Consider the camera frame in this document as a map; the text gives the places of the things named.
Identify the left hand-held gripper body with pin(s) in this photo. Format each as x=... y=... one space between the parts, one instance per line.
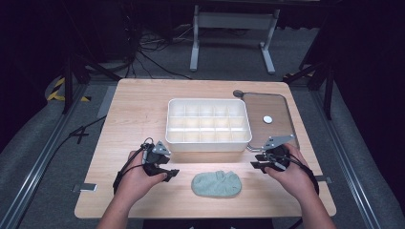
x=158 y=152

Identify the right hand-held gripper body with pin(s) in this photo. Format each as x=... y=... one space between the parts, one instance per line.
x=278 y=149

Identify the light green sock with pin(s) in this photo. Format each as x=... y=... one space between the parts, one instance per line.
x=216 y=184

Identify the white divided storage box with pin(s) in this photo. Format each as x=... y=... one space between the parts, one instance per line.
x=208 y=125

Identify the person's left hand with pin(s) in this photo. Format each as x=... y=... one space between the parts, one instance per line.
x=140 y=181

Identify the person's right hand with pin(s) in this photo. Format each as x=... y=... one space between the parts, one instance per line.
x=291 y=179

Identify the clear box lid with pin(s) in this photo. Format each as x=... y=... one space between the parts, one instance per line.
x=264 y=108

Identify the black tripod stand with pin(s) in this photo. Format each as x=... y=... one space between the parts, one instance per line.
x=328 y=86
x=68 y=82

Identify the yellow and black floor tape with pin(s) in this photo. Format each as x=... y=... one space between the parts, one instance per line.
x=55 y=93

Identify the small metal table bracket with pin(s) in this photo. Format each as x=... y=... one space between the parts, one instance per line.
x=324 y=179
x=85 y=187

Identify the aluminium floor rail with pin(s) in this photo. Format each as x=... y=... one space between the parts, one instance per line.
x=35 y=168
x=347 y=165

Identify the grey metal stand frame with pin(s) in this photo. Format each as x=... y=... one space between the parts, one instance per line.
x=234 y=20

